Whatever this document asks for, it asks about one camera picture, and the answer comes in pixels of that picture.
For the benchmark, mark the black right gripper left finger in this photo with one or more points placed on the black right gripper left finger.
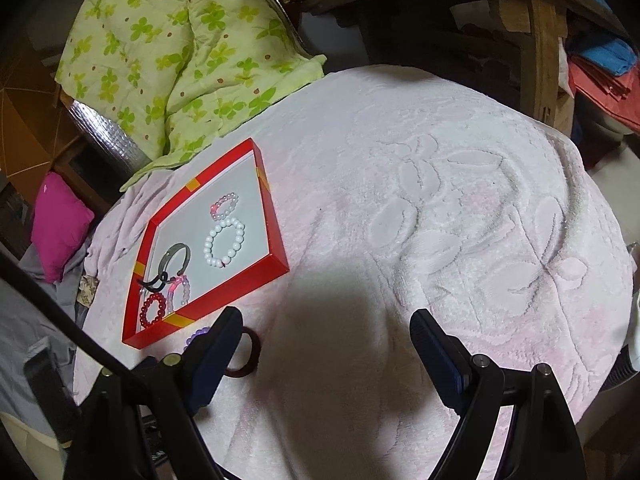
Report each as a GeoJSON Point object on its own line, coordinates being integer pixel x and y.
{"type": "Point", "coordinates": [208, 356]}

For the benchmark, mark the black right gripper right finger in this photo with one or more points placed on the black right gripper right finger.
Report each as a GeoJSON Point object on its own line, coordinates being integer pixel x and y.
{"type": "Point", "coordinates": [444, 359]}

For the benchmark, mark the silver metal bangle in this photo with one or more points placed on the silver metal bangle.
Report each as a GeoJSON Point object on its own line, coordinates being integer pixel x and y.
{"type": "Point", "coordinates": [174, 261]}

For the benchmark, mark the grey cloth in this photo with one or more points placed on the grey cloth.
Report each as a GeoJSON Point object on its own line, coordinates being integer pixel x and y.
{"type": "Point", "coordinates": [22, 325]}

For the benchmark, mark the floral patterned cloth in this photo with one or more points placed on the floral patterned cloth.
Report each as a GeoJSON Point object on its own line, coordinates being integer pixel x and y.
{"type": "Point", "coordinates": [88, 285]}

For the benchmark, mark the red shallow box lid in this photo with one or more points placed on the red shallow box lid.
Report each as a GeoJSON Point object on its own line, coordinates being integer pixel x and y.
{"type": "Point", "coordinates": [227, 217]}

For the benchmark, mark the magenta pillow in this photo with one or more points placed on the magenta pillow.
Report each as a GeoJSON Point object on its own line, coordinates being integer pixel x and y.
{"type": "Point", "coordinates": [61, 225]}

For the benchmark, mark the pink embossed blanket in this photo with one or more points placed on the pink embossed blanket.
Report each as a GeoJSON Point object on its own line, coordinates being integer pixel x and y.
{"type": "Point", "coordinates": [395, 191]}

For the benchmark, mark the silver foil insulation mat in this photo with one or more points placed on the silver foil insulation mat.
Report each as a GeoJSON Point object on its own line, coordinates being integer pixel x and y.
{"type": "Point", "coordinates": [113, 142]}

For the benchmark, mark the red folded cloth stack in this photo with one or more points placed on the red folded cloth stack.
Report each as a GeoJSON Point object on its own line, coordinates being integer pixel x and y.
{"type": "Point", "coordinates": [617, 96]}

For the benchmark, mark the green clover quilt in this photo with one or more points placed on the green clover quilt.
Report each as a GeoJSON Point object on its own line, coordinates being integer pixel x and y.
{"type": "Point", "coordinates": [175, 75]}

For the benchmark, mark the blue folded cloth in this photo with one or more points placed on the blue folded cloth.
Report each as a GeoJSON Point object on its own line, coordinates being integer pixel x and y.
{"type": "Point", "coordinates": [613, 55]}

